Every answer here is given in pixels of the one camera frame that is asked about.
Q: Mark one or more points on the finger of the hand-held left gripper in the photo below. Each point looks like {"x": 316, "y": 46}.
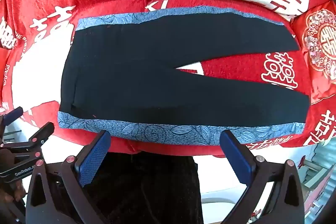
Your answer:
{"x": 11, "y": 116}
{"x": 39, "y": 136}

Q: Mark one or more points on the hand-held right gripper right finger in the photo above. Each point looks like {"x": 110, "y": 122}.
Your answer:
{"x": 236, "y": 158}

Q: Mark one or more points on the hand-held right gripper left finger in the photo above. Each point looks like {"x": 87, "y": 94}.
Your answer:
{"x": 94, "y": 158}

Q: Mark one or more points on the black pants with blue stripes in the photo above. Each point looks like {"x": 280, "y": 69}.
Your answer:
{"x": 136, "y": 77}

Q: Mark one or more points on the person's left hand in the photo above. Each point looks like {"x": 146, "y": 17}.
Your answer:
{"x": 14, "y": 193}

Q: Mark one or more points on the person's dark trousers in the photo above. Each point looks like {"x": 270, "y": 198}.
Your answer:
{"x": 147, "y": 187}

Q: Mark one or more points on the red embroidered pillow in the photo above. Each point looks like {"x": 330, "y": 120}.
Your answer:
{"x": 319, "y": 43}

